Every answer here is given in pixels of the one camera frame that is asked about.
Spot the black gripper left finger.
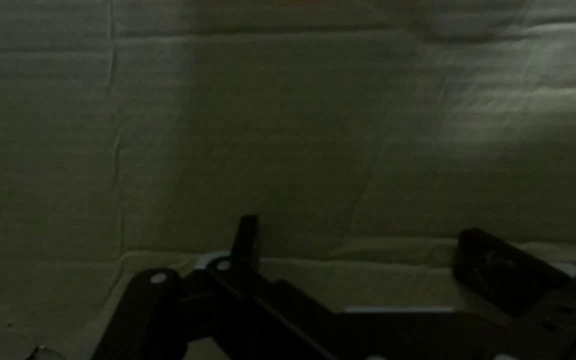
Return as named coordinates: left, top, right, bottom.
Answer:
left=25, top=213, right=343, bottom=360

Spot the brown cardboard sheet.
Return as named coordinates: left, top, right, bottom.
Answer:
left=0, top=0, right=576, bottom=360

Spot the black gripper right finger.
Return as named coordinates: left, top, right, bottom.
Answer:
left=452, top=228, right=576, bottom=360

